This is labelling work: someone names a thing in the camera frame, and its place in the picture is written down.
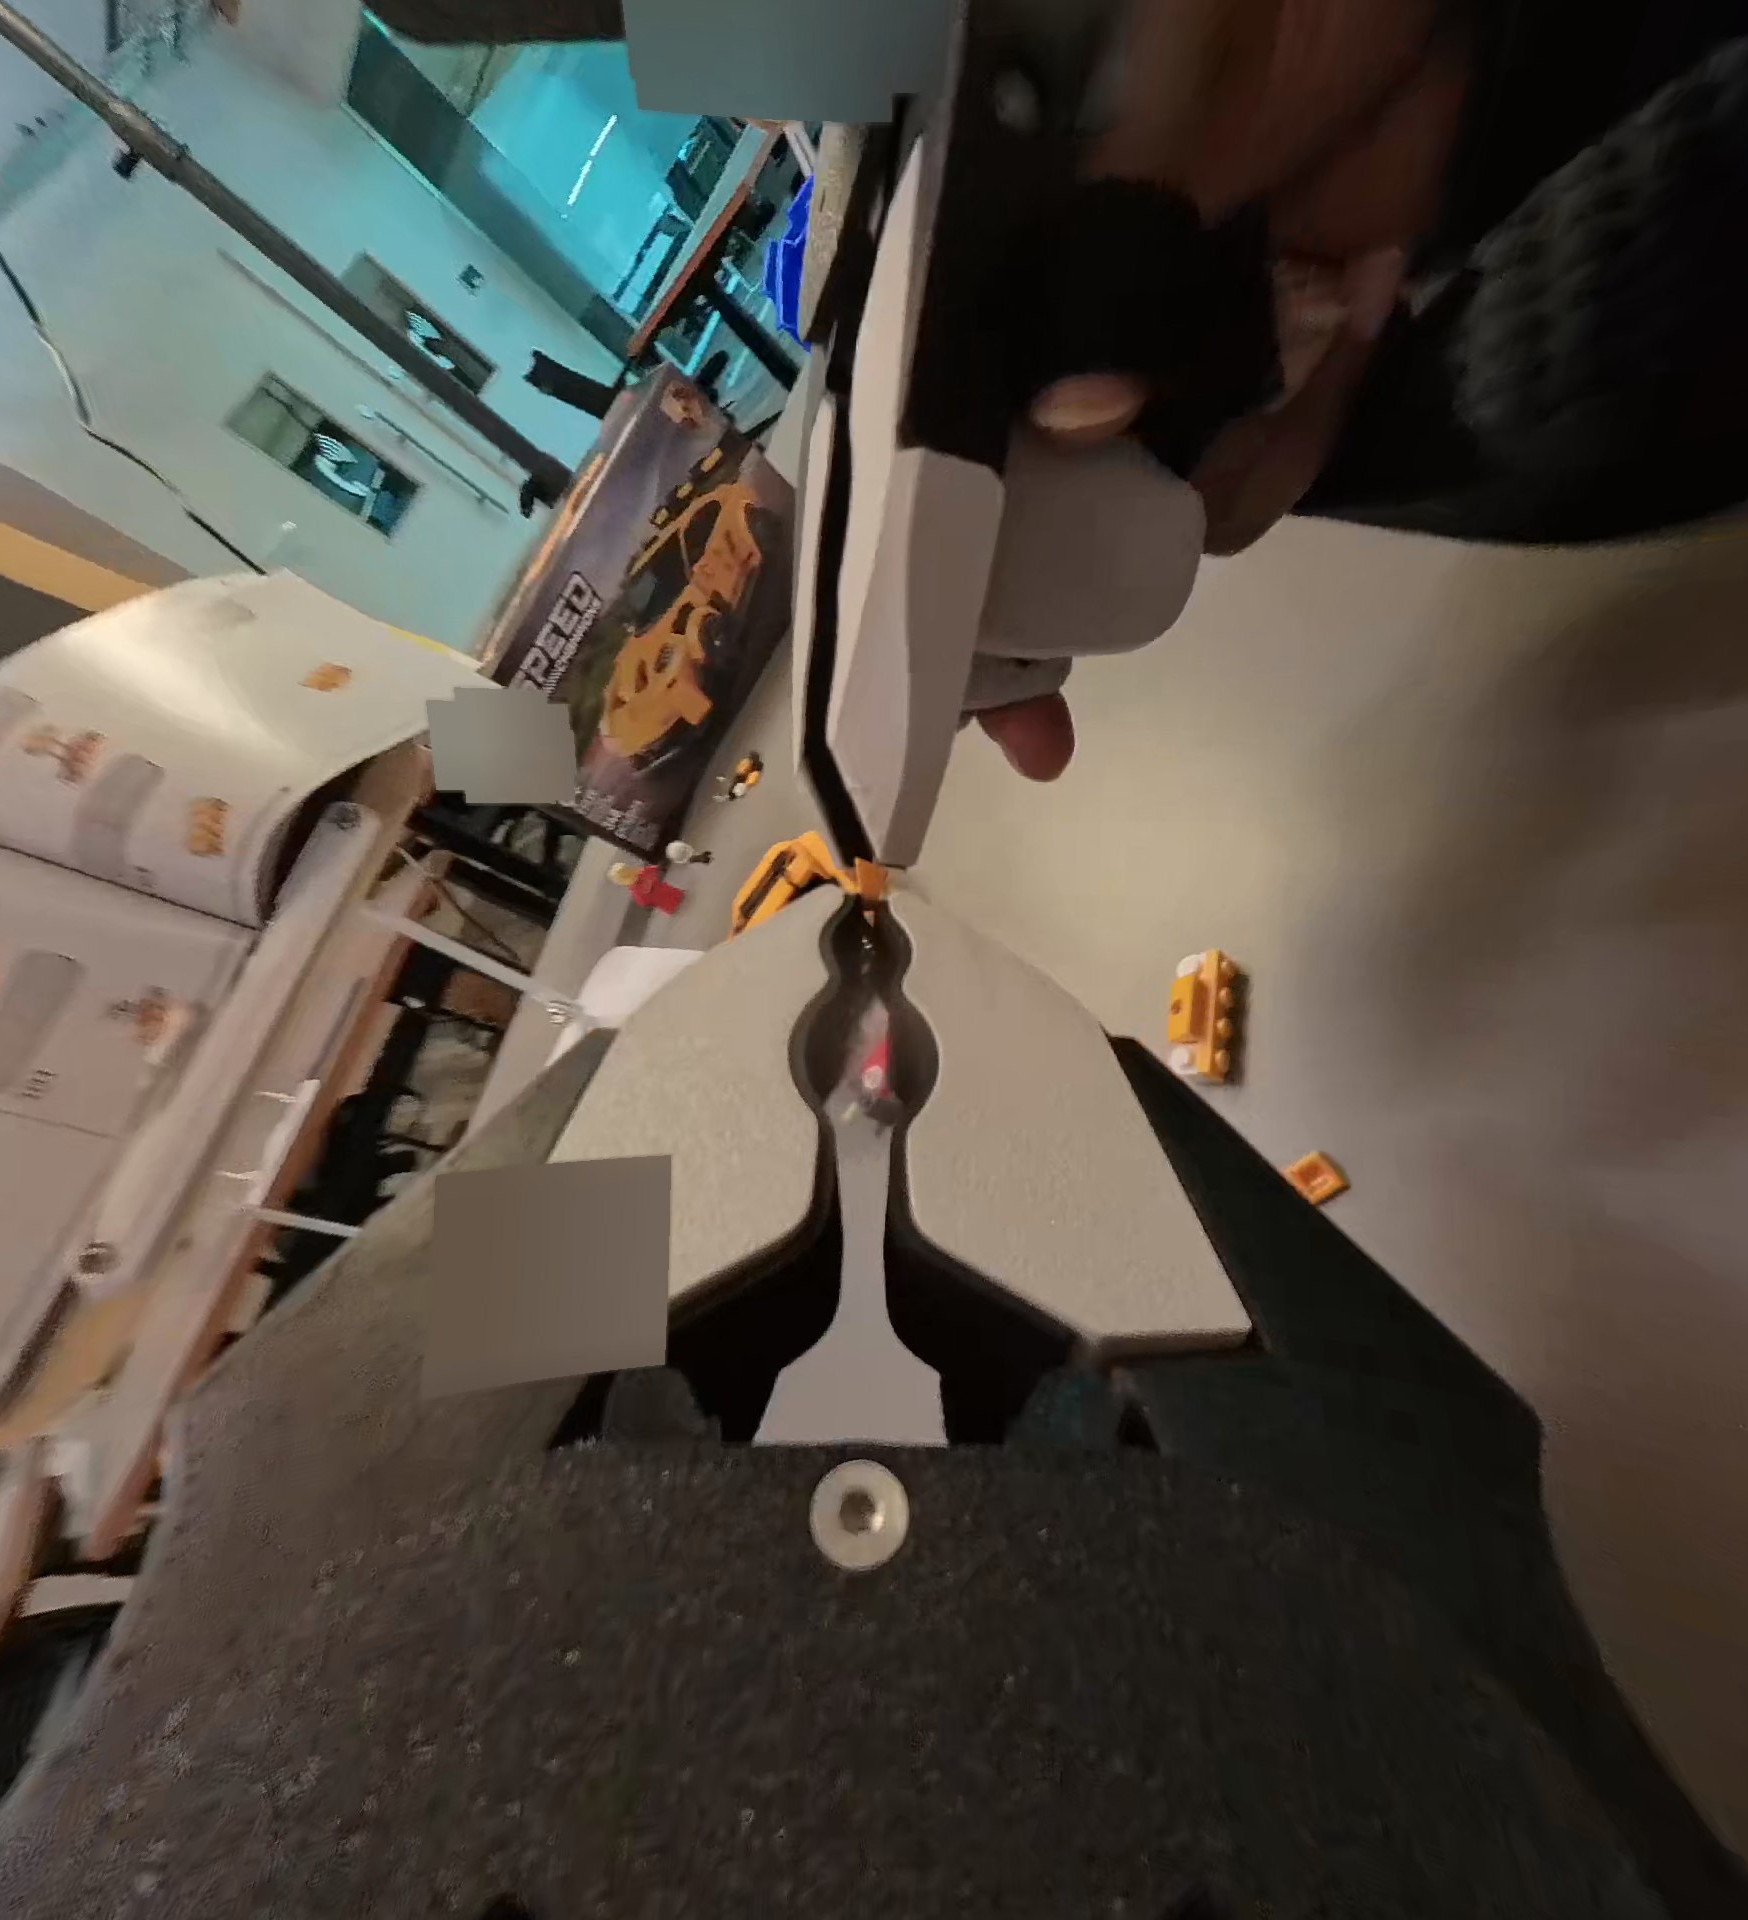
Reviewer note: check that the white lego helmet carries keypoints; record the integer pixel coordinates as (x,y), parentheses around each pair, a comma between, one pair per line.
(684,858)

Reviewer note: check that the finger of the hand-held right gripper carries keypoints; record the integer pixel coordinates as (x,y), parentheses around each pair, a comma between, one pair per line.
(811,600)
(912,629)

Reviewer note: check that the yellow lego car model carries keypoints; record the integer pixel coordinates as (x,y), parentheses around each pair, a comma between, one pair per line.
(783,883)

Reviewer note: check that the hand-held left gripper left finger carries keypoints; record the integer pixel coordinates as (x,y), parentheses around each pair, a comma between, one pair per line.
(726,1081)

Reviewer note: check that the lego set box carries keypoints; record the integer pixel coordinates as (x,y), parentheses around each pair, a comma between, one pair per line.
(691,600)

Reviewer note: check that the black metal post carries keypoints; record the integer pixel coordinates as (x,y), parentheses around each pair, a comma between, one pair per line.
(288,262)

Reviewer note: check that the person's right hand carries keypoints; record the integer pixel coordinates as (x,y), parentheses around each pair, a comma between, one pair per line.
(1320,120)

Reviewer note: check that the orange and red lego assembly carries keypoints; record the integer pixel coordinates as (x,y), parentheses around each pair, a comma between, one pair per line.
(1195,1010)

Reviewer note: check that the lego instruction booklet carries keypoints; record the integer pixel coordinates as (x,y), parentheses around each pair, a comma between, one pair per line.
(65,932)

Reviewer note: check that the red lego minifigure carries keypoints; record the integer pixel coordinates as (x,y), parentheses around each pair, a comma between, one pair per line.
(648,888)

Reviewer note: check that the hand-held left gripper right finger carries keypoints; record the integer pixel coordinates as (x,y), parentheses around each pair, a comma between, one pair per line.
(1069,1186)

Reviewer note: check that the small orange lego tile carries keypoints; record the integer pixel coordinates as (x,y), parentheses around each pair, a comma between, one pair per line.
(1318,1179)

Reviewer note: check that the printed orange lego tile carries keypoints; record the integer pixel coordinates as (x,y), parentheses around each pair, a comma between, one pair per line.
(870,883)

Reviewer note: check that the small black orange lego subassembly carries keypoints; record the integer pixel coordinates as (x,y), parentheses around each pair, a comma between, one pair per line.
(744,777)

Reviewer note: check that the blue plastic bin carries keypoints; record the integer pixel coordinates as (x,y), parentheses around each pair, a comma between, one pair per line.
(785,257)

